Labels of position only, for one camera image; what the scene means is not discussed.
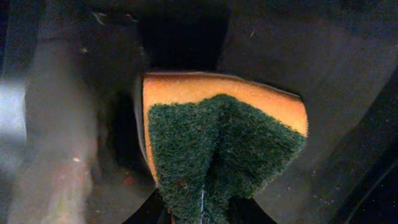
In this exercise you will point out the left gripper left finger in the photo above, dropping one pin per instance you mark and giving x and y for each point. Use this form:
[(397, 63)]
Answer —
[(73, 148)]

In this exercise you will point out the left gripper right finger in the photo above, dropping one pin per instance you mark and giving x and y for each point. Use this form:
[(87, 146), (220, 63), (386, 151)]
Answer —
[(341, 58)]

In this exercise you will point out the green and yellow sponge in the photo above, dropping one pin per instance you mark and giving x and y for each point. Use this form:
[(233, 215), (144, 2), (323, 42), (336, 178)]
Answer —
[(212, 142)]

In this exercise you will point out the black rectangular tray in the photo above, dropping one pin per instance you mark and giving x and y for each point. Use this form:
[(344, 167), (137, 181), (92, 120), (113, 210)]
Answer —
[(373, 186)]

